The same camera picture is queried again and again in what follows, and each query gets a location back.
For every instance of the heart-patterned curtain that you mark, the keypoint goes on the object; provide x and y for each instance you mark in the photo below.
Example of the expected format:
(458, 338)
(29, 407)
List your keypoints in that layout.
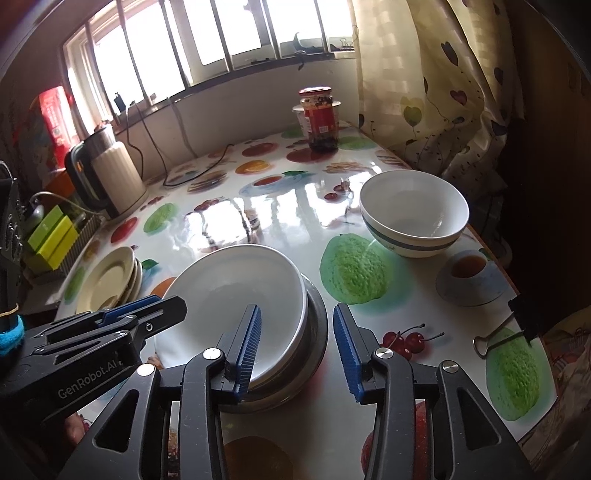
(437, 85)

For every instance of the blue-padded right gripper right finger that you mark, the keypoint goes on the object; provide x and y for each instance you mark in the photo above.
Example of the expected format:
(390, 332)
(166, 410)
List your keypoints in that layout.
(431, 422)

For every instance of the grey mouse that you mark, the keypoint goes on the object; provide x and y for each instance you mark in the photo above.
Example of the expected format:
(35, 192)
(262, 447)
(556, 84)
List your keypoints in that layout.
(34, 219)

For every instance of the red-lidded sauce jar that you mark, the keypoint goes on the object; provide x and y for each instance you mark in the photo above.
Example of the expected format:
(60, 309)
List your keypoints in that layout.
(319, 111)

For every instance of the window frame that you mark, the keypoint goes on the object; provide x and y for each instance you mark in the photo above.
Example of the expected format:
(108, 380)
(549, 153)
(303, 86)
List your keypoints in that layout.
(143, 52)

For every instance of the red packaging bag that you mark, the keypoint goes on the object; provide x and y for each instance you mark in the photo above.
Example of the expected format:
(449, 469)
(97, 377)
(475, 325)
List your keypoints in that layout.
(54, 131)

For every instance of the large white blue-striped bowl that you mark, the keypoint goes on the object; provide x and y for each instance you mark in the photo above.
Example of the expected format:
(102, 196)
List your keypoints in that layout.
(218, 288)

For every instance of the small white blue-striped bowl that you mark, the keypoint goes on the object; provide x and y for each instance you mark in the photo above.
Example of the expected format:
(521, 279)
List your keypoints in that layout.
(413, 213)

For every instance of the black binder clip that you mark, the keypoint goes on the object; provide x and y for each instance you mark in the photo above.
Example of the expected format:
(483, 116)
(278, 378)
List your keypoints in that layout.
(527, 320)

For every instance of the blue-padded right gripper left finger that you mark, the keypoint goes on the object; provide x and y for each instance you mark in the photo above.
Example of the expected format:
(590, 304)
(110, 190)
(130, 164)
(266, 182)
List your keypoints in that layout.
(129, 439)

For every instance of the cream electric kettle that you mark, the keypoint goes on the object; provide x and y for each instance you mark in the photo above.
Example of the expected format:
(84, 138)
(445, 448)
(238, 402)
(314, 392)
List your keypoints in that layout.
(104, 175)

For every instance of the beige plate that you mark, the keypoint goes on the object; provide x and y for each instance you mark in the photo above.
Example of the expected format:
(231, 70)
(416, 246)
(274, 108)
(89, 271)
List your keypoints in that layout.
(133, 286)
(105, 284)

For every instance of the yellow box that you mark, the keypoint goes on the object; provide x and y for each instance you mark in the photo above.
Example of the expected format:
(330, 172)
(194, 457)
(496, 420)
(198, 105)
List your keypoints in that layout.
(54, 249)

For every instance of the green box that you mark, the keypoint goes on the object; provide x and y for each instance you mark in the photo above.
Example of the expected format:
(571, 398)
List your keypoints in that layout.
(44, 229)

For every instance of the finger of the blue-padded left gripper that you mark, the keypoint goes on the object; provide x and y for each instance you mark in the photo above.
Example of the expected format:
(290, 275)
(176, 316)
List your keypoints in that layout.
(118, 313)
(155, 317)

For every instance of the white plastic cup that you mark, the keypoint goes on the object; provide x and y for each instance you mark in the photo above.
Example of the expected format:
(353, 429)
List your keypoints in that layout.
(303, 121)

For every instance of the striped storage basket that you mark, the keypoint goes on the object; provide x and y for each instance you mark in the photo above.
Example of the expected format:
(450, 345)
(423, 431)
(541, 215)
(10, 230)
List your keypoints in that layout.
(84, 236)

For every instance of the stainless steel bowl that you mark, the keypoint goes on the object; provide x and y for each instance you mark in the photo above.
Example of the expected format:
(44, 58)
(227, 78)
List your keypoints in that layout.
(301, 366)

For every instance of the left hand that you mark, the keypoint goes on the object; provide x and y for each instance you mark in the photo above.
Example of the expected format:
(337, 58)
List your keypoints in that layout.
(76, 427)

